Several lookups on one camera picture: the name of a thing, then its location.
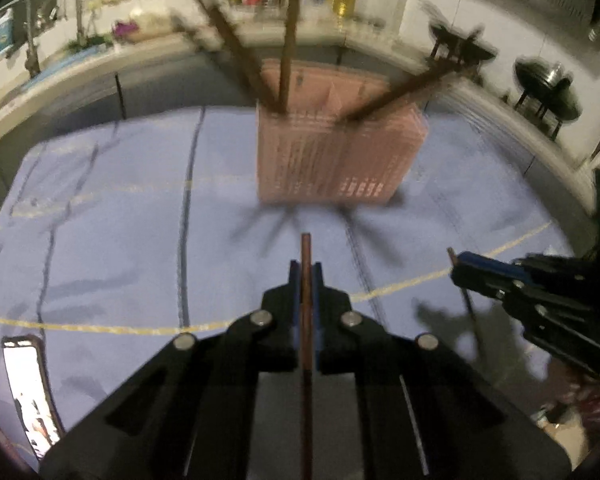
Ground smartphone with lit screen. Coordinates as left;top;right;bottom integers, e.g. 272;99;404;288
1;335;65;462

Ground blue checked tablecloth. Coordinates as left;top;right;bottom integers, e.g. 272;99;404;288
0;105;576;466

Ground pink perforated plastic basket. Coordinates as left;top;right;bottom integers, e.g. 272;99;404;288
256;58;428;206

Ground black wok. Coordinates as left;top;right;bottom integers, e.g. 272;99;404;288
420;2;498;78

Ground grey kitchen cabinets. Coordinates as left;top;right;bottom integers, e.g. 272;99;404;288
0;45;396;171

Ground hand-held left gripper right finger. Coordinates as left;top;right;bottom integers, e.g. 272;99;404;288
312;262;572;480

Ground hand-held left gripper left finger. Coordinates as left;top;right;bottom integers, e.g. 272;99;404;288
40;260;302;480

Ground dark wooden chopstick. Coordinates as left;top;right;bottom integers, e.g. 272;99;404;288
180;0;278;111
277;0;303;112
299;232;315;480
347;61;481;123

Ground green leafy vegetables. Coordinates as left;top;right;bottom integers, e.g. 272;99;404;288
70;35;113;53

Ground short steel faucet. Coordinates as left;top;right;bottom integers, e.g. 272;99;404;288
0;0;42;80

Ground tall curved steel faucet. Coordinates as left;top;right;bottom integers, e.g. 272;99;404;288
37;0;87;47

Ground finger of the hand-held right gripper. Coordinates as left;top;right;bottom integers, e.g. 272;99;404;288
456;253;598;283
451;265;548;322

